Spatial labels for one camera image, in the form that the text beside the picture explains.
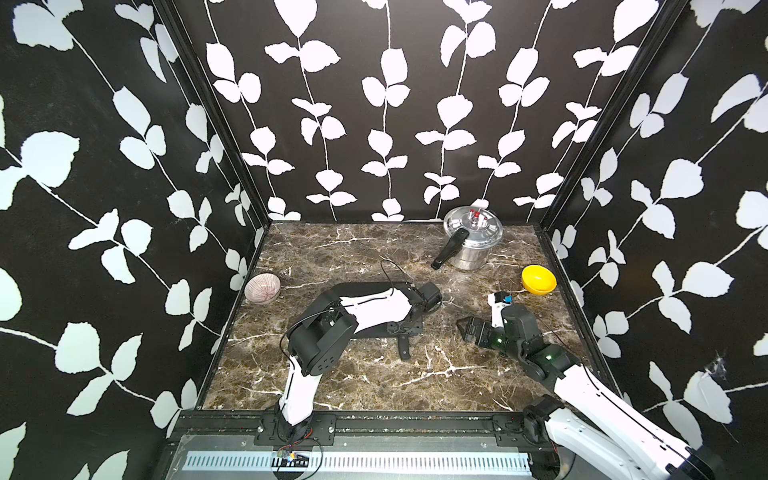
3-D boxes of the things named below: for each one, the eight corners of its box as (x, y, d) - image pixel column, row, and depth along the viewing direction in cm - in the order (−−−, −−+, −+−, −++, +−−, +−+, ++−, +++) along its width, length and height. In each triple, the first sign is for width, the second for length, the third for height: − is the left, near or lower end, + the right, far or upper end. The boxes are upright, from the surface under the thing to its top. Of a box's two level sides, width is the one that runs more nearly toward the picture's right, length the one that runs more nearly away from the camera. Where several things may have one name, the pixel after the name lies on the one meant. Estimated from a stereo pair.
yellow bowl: (523, 299, 101) (529, 291, 97) (515, 274, 108) (520, 265, 104) (554, 299, 101) (562, 291, 97) (544, 274, 108) (551, 265, 104)
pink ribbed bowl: (245, 304, 98) (240, 297, 95) (254, 279, 105) (250, 272, 101) (279, 304, 98) (275, 297, 95) (286, 280, 105) (282, 272, 101)
